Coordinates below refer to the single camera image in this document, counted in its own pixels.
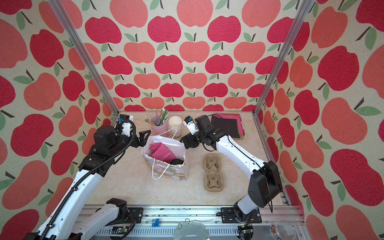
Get stack of white paper cups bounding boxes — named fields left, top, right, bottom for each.
left=169, top=116, right=183, bottom=139

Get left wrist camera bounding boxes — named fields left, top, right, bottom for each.
left=117, top=114, right=134, bottom=137

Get white patterned paper gift bag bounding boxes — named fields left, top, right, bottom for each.
left=141, top=136, right=190, bottom=182

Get stack of pink napkins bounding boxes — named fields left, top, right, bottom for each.
left=211, top=113, right=245, bottom=140

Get wrapped straws and stirrers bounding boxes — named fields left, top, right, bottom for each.
left=145, top=108, right=169, bottom=127

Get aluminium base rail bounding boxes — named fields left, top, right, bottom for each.
left=53, top=205, right=310, bottom=240

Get black plastic cup lid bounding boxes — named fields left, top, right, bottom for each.
left=170, top=159, right=184, bottom=165

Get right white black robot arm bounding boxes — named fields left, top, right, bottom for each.
left=181, top=115, right=283, bottom=223

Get pink paper napkin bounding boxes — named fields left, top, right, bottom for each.
left=149, top=143, right=176, bottom=164

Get pink straw holder cup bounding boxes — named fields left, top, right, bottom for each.
left=151, top=116, right=169, bottom=138

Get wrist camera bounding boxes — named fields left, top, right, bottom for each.
left=184, top=116, right=199, bottom=135
left=117, top=114, right=134, bottom=137

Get brown cardboard cup carrier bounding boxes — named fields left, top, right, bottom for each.
left=203, top=154, right=225, bottom=192

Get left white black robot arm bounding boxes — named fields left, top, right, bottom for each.
left=24, top=120, right=151, bottom=240

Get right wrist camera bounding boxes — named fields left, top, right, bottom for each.
left=184, top=116, right=199, bottom=135

